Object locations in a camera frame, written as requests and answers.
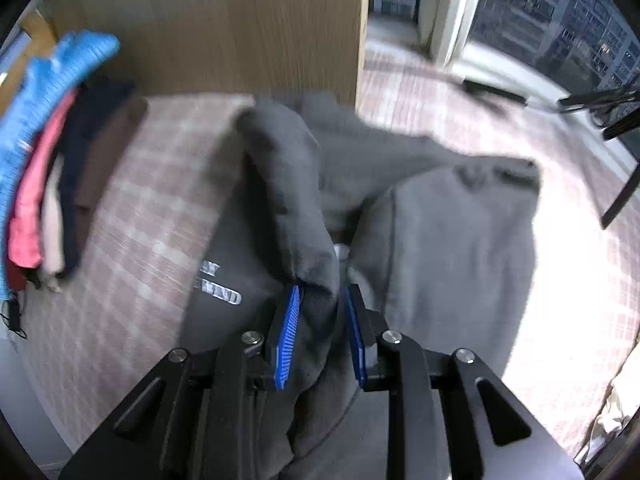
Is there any white window frame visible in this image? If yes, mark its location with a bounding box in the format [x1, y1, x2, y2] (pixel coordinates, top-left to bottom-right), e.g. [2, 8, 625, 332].
[362, 0, 493, 68]

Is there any plaid mat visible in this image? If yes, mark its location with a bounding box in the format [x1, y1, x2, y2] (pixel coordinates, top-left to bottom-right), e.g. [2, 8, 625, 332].
[10, 35, 640, 466]

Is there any light brown wooden panel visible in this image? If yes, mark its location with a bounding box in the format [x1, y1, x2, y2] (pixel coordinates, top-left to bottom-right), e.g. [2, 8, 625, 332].
[40, 0, 371, 111]

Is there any black cable bundle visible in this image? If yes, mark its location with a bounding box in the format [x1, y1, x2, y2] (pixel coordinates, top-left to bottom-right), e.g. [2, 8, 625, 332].
[0, 270, 28, 342]

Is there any navy garment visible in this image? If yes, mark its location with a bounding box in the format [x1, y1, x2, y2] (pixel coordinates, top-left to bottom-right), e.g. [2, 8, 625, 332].
[55, 82, 136, 278]

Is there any pink garment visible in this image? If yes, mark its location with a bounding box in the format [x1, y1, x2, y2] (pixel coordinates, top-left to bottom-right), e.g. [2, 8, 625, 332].
[7, 90, 78, 271]

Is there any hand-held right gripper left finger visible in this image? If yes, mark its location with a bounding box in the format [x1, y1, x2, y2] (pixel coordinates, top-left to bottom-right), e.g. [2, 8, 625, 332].
[59, 284, 302, 480]

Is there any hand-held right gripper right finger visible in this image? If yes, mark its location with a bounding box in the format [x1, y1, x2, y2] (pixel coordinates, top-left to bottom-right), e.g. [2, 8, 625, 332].
[346, 284, 586, 480]

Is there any beige garment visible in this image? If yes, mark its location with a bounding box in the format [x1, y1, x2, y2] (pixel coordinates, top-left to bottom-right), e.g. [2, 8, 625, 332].
[42, 155, 66, 293]

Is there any black power adapter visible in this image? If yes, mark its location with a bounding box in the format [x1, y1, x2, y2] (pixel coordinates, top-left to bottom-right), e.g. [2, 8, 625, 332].
[462, 79, 528, 106]

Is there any stack of folded clothes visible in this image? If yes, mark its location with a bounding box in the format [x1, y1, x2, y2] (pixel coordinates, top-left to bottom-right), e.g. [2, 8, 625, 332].
[0, 30, 121, 301]

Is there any dark grey printed t-shirt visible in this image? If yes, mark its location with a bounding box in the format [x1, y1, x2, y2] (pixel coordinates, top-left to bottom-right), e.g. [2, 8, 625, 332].
[180, 91, 543, 480]

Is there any pine wood board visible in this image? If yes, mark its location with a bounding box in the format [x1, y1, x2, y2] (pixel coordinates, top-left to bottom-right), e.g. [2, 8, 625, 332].
[0, 7, 51, 68]

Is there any black tripod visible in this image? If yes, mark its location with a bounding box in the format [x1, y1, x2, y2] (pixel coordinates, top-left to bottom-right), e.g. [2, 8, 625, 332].
[557, 85, 640, 231]

